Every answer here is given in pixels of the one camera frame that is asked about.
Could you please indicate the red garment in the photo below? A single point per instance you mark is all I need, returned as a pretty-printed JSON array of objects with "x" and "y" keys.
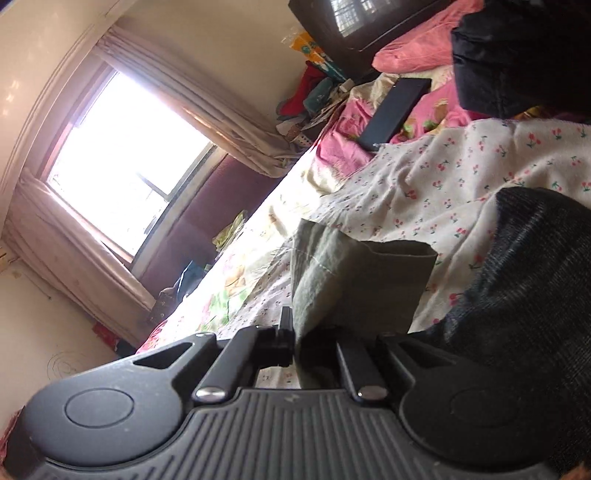
[{"x": 300, "y": 92}]

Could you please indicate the beige curtain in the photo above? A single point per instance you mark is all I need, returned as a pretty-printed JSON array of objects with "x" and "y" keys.
[
  {"x": 69, "y": 240},
  {"x": 207, "y": 101}
]

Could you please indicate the red patterned cloth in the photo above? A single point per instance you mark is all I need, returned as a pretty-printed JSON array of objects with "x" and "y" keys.
[{"x": 106, "y": 337}]

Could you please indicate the yellow printed packet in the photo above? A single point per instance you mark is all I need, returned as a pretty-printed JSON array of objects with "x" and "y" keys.
[{"x": 309, "y": 48}]

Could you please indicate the pink quilt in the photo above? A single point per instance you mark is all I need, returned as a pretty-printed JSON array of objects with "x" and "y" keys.
[{"x": 415, "y": 41}]

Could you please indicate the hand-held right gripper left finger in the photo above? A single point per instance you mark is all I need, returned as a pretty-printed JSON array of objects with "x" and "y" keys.
[{"x": 277, "y": 344}]

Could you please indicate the purple upholstered bed end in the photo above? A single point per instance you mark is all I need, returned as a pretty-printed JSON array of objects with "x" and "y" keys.
[{"x": 203, "y": 207}]

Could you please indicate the cherry print bed sheet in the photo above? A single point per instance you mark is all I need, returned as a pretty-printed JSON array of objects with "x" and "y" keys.
[{"x": 461, "y": 184}]

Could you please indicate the dark glossy wooden headboard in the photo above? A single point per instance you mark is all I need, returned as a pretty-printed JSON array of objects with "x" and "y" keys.
[{"x": 355, "y": 27}]

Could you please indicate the black flat box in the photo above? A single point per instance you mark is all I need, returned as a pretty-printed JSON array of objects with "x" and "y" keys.
[{"x": 392, "y": 113}]

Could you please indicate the teal garment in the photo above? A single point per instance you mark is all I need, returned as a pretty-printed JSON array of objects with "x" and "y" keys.
[{"x": 318, "y": 94}]

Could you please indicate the grey-green pants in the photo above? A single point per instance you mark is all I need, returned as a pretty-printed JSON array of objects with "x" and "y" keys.
[{"x": 337, "y": 281}]

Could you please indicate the black cloth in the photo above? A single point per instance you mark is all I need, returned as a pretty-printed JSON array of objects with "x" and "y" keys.
[{"x": 521, "y": 55}]

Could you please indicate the blue cloth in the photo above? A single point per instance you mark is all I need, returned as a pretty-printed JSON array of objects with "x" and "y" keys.
[{"x": 194, "y": 277}]

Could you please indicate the person's black knit sweater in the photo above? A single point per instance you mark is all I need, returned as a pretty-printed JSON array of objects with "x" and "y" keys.
[{"x": 531, "y": 277}]

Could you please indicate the pink floral bed sheet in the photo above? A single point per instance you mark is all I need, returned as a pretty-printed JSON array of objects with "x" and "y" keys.
[{"x": 341, "y": 134}]

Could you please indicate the yellow-green packet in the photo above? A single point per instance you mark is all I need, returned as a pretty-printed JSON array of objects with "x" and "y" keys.
[{"x": 231, "y": 230}]

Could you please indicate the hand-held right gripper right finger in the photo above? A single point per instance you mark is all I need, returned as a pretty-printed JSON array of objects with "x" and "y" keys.
[{"x": 358, "y": 369}]

